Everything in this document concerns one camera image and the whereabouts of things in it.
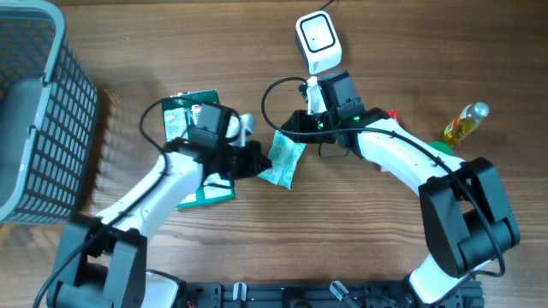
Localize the teal small packet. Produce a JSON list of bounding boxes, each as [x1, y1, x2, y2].
[[259, 131, 307, 190]]

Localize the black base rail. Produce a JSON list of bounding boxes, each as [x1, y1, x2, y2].
[[170, 280, 485, 308]]

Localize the red stick packet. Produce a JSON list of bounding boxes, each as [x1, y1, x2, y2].
[[386, 110, 399, 122]]

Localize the yellow liquid bottle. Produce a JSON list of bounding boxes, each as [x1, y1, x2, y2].
[[441, 102, 490, 147]]

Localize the white barcode scanner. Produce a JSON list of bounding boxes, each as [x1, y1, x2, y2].
[[295, 10, 343, 75]]

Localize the green 3M package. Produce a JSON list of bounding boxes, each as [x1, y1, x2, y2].
[[162, 89, 235, 210]]

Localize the green lid jar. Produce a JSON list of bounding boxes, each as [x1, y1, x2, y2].
[[429, 141, 454, 156]]

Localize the grey plastic basket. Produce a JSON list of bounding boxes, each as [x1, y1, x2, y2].
[[1, 1, 100, 225]]

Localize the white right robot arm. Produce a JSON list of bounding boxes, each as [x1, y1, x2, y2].
[[278, 71, 521, 307]]

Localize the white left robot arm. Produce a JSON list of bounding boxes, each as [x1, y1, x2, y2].
[[33, 103, 271, 307]]

